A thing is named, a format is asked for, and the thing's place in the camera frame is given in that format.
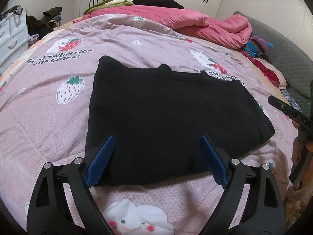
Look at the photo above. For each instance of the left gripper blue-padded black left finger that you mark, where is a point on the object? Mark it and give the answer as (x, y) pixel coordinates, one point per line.
(49, 212)

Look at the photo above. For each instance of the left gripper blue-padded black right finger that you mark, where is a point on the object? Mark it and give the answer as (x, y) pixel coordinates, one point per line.
(263, 212)

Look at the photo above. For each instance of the black sweatshirt with orange patches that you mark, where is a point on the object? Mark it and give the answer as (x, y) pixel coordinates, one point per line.
(157, 116)

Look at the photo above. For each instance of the pile of dark clothes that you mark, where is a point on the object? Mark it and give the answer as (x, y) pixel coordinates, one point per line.
(46, 24)

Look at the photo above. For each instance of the person's right hand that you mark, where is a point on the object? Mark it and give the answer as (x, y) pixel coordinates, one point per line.
(297, 149)

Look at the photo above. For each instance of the dark floral bed sheet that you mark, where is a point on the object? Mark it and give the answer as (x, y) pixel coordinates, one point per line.
(293, 98)

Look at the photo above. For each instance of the red patterned blanket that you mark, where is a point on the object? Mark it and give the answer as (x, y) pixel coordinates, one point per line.
(269, 71)

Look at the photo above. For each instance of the grey quilted headboard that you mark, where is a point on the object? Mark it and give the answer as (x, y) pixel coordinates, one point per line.
(288, 58)

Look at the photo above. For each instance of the striped colourful pillow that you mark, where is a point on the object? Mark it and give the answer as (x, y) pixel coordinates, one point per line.
(257, 46)

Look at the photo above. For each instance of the hot pink comforter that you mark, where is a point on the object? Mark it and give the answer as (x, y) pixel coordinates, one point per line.
(233, 32)

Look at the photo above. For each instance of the pink strawberry print quilt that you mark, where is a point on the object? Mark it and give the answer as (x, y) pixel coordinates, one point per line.
(44, 115)

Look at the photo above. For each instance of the white drawer cabinet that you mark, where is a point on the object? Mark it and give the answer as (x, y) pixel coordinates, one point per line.
(14, 36)

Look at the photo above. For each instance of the black garment on bed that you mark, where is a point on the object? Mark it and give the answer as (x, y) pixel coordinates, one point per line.
(159, 3)

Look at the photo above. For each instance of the olive green blanket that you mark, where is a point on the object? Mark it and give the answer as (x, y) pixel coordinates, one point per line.
(107, 4)

